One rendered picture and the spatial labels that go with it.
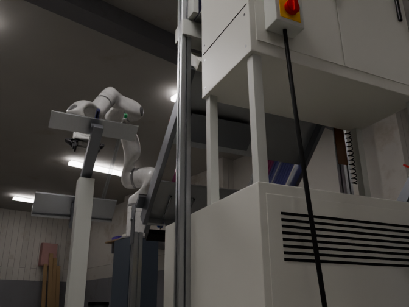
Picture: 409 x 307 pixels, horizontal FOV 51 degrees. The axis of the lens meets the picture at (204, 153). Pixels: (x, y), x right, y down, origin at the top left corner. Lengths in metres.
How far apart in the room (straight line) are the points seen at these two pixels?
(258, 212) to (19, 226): 11.01
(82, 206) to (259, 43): 0.91
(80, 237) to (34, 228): 10.33
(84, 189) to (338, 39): 1.07
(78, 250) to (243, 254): 0.77
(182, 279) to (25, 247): 10.60
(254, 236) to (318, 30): 0.70
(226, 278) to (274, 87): 0.63
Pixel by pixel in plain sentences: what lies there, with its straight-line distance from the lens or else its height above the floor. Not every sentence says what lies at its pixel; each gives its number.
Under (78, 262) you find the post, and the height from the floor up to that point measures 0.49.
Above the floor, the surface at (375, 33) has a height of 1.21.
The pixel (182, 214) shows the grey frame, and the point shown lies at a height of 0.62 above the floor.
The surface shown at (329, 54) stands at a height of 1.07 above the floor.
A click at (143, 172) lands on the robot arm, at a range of 2.49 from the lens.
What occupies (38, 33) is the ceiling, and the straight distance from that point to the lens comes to 4.46.
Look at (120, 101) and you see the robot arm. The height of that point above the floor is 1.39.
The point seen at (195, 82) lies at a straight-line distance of 1.70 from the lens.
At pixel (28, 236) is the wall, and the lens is 11.94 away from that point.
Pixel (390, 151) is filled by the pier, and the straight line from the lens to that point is 5.38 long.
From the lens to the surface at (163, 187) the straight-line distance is 1.86.
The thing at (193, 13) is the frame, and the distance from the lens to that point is 1.72.
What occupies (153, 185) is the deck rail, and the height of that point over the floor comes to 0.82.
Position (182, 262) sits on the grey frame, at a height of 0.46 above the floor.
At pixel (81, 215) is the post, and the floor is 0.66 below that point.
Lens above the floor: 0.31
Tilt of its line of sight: 20 degrees up
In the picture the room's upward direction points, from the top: straight up
